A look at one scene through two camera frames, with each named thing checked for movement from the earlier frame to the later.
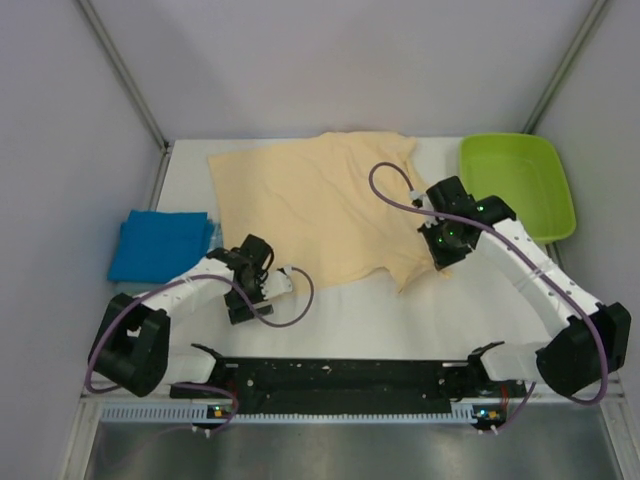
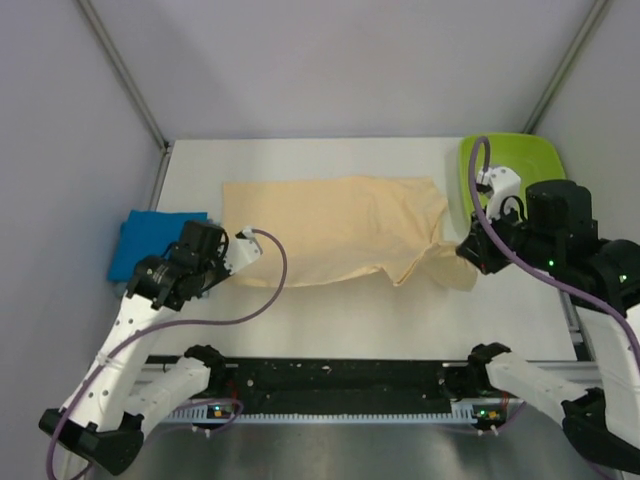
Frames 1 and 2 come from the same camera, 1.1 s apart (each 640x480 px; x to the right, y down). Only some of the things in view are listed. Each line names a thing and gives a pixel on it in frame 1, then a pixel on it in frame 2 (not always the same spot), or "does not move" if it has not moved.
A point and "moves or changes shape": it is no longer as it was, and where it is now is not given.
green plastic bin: (524, 170) does not move
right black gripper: (442, 259) → (475, 247)
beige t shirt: (310, 199) moves or changes shape
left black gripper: (238, 310) → (223, 274)
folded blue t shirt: (154, 246) does not move
